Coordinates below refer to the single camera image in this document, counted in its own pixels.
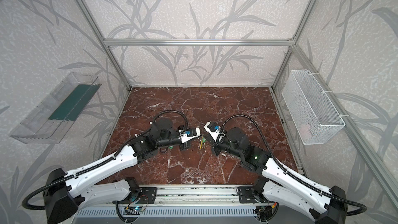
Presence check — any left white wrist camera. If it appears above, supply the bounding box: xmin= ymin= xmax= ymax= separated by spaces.
xmin=178 ymin=128 xmax=201 ymax=144

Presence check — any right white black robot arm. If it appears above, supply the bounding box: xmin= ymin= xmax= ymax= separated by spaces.
xmin=204 ymin=121 xmax=367 ymax=224

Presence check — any white wire mesh basket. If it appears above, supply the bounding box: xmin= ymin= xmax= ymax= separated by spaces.
xmin=282 ymin=69 xmax=346 ymax=145

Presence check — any clear plastic wall tray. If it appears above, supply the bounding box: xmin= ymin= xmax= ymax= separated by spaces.
xmin=9 ymin=72 xmax=102 ymax=144

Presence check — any pink object in basket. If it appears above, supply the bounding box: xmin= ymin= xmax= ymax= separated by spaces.
xmin=299 ymin=124 xmax=312 ymax=141

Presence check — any slotted grey cable duct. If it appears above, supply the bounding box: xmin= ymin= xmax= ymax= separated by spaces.
xmin=76 ymin=206 xmax=255 ymax=218

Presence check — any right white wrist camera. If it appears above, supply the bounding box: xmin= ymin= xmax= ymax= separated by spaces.
xmin=204 ymin=121 xmax=222 ymax=145

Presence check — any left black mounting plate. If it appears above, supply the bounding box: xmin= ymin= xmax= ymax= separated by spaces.
xmin=118 ymin=187 xmax=158 ymax=205

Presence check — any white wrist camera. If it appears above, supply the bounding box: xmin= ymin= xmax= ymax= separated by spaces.
xmin=178 ymin=128 xmax=201 ymax=144
xmin=204 ymin=121 xmax=222 ymax=145

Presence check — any black mounting plate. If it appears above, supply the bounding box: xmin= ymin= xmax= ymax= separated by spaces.
xmin=118 ymin=187 xmax=158 ymax=205
xmin=236 ymin=186 xmax=266 ymax=203

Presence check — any green led circuit board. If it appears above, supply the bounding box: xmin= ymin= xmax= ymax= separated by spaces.
xmin=124 ymin=206 xmax=146 ymax=216

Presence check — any aluminium frame crossbar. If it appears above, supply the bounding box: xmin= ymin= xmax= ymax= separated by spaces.
xmin=102 ymin=38 xmax=293 ymax=46

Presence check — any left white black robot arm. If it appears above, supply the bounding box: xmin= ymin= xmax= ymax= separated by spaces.
xmin=21 ymin=110 xmax=201 ymax=224

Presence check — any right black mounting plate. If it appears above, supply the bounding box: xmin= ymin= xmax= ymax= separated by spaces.
xmin=236 ymin=186 xmax=266 ymax=203

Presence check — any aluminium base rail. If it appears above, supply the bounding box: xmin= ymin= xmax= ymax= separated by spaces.
xmin=65 ymin=184 xmax=327 ymax=207

